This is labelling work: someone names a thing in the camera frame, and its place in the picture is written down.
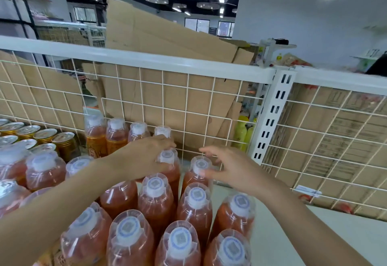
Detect person's left hand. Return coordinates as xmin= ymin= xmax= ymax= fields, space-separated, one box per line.
xmin=110 ymin=136 xmax=179 ymax=182

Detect long white shelf rail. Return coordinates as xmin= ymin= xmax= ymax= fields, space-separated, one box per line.
xmin=0 ymin=35 xmax=277 ymax=80

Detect wide white wire mesh panel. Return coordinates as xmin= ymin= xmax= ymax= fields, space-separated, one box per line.
xmin=0 ymin=50 xmax=273 ymax=162

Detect plastic orange drink bottle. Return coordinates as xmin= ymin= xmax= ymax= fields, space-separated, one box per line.
xmin=181 ymin=155 xmax=214 ymax=192
xmin=155 ymin=149 xmax=181 ymax=204

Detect yellow drink bottle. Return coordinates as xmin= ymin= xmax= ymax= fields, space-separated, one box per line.
xmin=233 ymin=120 xmax=248 ymax=152
xmin=246 ymin=125 xmax=258 ymax=148

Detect cluster of gold-lid cans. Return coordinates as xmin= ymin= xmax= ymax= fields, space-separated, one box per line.
xmin=0 ymin=118 xmax=81 ymax=163

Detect person's right forearm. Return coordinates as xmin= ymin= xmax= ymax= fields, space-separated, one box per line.
xmin=256 ymin=180 xmax=375 ymax=266

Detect dark framed window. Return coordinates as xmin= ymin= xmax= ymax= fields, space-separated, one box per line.
xmin=73 ymin=6 xmax=98 ymax=24
xmin=217 ymin=21 xmax=235 ymax=38
xmin=184 ymin=18 xmax=210 ymax=34

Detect large brown cardboard sheet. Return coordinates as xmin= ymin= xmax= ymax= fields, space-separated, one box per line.
xmin=81 ymin=0 xmax=256 ymax=154

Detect white slotted upright post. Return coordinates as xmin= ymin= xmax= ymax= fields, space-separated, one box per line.
xmin=249 ymin=66 xmax=299 ymax=165

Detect white shelf label strip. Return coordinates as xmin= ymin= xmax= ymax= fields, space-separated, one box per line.
xmin=294 ymin=185 xmax=323 ymax=199

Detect creased brown cardboard sheet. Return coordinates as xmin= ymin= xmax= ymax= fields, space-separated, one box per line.
xmin=0 ymin=50 xmax=93 ymax=138

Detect person's left forearm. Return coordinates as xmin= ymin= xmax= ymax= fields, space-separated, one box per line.
xmin=0 ymin=152 xmax=124 ymax=266

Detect white wire cage cart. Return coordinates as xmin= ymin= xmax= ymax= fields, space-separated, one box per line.
xmin=36 ymin=22 xmax=107 ymax=48

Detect black metal shelf rack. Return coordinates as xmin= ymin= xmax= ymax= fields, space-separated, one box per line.
xmin=0 ymin=0 xmax=52 ymax=38

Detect rows of orange drink bottles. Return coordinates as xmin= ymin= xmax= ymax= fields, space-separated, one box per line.
xmin=0 ymin=114 xmax=258 ymax=266

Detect stacked printed cardboard boxes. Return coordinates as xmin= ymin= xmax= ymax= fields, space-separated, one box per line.
xmin=262 ymin=82 xmax=387 ymax=221

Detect person's right hand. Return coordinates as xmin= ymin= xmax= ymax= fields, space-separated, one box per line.
xmin=199 ymin=146 xmax=275 ymax=199

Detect short white shelf rail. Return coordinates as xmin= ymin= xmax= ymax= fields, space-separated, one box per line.
xmin=295 ymin=66 xmax=387 ymax=95

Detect white metal shelf fixture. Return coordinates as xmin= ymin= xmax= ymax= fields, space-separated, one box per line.
xmin=256 ymin=37 xmax=297 ymax=67

